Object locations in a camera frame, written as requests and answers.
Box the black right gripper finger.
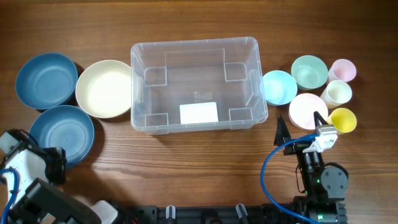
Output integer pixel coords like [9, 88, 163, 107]
[274, 115, 292, 146]
[313, 111, 326, 127]

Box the pink small bowl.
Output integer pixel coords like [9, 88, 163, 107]
[289, 93, 328, 130]

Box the dark blue bowl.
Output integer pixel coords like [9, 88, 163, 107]
[15, 52, 78, 110]
[29, 105, 95, 169]

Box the light blue small bowl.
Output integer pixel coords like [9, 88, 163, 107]
[262, 70, 298, 106]

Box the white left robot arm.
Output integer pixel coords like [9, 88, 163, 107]
[1, 129, 118, 224]

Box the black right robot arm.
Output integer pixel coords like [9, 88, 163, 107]
[274, 111, 349, 223]

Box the yellow plastic cup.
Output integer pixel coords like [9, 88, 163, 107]
[327, 108, 357, 134]

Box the cream plastic cup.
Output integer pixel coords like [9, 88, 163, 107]
[320, 80, 353, 109]

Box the mint green small bowl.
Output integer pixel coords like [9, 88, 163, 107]
[291, 55, 328, 90]

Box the pink plastic cup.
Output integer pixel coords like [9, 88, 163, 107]
[327, 59, 357, 83]

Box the clear plastic storage bin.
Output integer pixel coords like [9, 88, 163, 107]
[131, 37, 268, 134]

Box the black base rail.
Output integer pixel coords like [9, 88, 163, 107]
[108, 200, 304, 224]

